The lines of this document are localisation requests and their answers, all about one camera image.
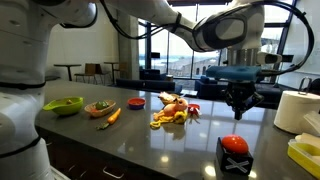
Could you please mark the brown toy pear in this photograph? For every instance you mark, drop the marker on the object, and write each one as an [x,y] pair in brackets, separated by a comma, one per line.
[69,101]

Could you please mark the dark blue armchair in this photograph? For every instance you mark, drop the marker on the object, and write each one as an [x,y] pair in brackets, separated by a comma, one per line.
[151,74]
[210,87]

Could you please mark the orange toy carrot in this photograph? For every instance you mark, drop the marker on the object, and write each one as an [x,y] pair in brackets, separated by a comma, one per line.
[114,117]

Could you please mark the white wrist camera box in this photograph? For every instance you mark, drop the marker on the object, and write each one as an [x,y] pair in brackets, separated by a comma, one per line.
[268,58]

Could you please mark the shallow wicker basket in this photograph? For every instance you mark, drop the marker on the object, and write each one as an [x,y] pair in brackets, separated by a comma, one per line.
[100,112]

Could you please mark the big orange dome button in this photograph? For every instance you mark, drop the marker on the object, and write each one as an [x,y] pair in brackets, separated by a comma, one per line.
[235,144]

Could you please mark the blue foam pad on wrist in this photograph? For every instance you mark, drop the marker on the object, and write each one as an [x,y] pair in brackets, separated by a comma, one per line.
[233,72]

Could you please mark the lime green plastic bowl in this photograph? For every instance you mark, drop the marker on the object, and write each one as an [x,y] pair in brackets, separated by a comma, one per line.
[65,107]

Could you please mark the brown wooden chair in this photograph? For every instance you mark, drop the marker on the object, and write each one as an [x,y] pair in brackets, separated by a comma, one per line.
[90,71]
[121,68]

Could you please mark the black button base box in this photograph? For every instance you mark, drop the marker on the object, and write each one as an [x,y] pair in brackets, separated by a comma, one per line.
[233,163]

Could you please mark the green toy pepper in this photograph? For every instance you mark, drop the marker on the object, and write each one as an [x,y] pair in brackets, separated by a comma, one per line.
[101,105]

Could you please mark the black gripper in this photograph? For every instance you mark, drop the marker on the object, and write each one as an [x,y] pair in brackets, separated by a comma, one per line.
[241,95]

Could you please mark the yellow plastic container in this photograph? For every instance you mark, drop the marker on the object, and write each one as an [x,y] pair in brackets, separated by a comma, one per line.
[303,156]

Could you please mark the small red toy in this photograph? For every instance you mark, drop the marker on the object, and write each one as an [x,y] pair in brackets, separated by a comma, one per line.
[194,108]

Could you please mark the red and blue bowl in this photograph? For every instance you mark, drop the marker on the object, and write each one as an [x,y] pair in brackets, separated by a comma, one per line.
[136,103]

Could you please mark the white crumpled plastic sheet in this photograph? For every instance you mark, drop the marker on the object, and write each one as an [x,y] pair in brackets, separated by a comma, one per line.
[311,126]

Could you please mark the tall dark bar table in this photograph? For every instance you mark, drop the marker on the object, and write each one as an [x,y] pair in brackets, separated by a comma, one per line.
[68,68]
[111,68]

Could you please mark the long dark blue sofa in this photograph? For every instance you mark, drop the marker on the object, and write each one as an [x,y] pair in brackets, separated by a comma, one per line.
[266,95]

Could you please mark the white paper towel roll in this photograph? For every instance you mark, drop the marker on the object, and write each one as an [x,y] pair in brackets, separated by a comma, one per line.
[291,111]

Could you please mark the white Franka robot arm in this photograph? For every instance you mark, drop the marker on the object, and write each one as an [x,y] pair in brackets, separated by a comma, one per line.
[20,83]

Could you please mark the yellow and orange plush toy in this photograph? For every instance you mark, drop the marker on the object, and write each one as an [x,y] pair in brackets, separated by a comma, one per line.
[171,111]

